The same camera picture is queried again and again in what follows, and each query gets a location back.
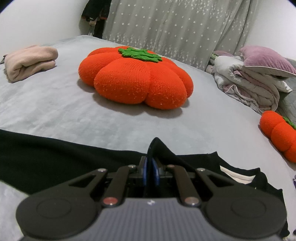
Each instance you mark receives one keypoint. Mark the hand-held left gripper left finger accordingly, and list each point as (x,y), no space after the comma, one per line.
(145,173)

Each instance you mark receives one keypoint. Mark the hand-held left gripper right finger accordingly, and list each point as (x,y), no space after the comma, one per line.
(155,174)

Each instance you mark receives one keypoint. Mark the cream and black sweater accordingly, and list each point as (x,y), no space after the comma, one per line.
(57,162)

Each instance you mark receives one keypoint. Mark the large orange pumpkin cushion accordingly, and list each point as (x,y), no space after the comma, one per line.
(134,78)

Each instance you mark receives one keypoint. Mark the small orange pumpkin cushion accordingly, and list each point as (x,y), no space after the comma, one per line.
(279,134)

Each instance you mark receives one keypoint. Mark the purple folded garment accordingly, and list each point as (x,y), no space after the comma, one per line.
(294,184)

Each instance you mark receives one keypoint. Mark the grey starred curtain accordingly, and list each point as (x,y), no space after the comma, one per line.
(180,30)

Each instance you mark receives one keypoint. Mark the grey quilted blanket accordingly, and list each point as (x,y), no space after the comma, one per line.
(289,97)

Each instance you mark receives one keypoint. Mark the purple pillow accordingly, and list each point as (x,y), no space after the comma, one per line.
(266,60)

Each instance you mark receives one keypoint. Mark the pink folded garment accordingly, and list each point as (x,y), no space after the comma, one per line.
(27,62)

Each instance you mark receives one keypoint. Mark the black hanging garment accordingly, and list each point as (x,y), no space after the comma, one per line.
(96,14)

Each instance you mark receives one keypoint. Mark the small dark object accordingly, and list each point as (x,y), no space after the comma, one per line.
(2,60)

